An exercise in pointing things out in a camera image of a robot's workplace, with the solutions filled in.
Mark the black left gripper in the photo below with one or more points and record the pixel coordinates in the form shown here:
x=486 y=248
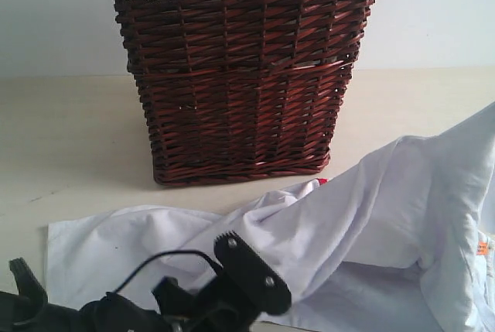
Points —
x=218 y=307

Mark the white t-shirt red lettering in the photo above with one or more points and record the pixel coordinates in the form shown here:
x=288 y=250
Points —
x=402 y=241

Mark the dark red wicker basket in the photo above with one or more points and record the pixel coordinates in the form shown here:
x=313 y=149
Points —
x=240 y=90

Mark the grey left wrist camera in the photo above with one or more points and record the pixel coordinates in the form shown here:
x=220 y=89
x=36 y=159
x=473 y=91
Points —
x=257 y=280

